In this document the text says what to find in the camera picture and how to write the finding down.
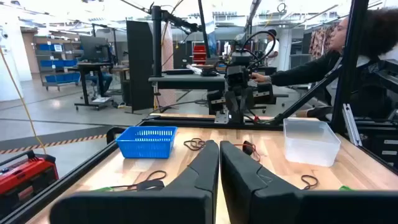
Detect patterned hanging cloth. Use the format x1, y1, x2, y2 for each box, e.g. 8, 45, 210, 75
308, 26, 335, 60

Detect dark thin rubber band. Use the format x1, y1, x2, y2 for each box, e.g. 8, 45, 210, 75
183, 138, 206, 152
110, 170, 167, 191
300, 174, 319, 190

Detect red storage bins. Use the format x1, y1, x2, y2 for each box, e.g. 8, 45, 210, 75
192, 45, 208, 65

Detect silver aluminium bar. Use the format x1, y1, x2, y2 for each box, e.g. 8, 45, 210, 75
341, 103, 363, 147

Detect silver metal bracket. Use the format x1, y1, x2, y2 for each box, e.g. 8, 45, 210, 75
214, 110, 230, 124

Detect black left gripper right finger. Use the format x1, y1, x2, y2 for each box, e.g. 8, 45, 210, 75
220, 140, 398, 224

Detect yellow cable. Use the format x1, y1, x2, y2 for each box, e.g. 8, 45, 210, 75
0, 46, 47, 155

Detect black cabinet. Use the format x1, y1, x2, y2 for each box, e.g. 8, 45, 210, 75
354, 119, 398, 169

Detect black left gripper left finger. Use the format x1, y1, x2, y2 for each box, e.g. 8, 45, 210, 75
49, 139, 220, 224

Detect black table clamp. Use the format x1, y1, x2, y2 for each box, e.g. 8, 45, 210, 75
106, 126, 127, 144

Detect red black power station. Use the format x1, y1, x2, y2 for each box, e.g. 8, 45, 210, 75
0, 150, 60, 220

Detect black standing desk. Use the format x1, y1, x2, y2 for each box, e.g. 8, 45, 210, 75
67, 62, 114, 111

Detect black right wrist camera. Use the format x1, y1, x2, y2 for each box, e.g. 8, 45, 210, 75
226, 64, 250, 88

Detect clear plastic container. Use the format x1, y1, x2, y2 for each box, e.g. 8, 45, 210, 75
282, 117, 342, 168

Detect black partition panel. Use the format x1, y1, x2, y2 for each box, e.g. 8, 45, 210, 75
126, 19, 155, 113

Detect person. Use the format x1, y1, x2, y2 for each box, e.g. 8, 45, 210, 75
83, 71, 113, 97
264, 29, 280, 68
250, 7, 398, 119

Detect shelf with blue bins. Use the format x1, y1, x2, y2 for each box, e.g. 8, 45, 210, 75
33, 35, 82, 91

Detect red rubber band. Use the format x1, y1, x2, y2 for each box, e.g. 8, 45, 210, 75
233, 142, 261, 162

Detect black computer monitor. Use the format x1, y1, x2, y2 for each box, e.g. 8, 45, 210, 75
79, 35, 109, 63

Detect grey workbench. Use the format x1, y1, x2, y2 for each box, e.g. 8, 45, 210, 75
148, 73, 226, 91

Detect blue plastic basket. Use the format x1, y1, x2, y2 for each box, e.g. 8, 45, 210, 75
115, 126, 178, 159

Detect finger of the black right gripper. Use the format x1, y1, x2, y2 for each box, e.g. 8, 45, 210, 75
241, 88, 254, 121
225, 90, 240, 123

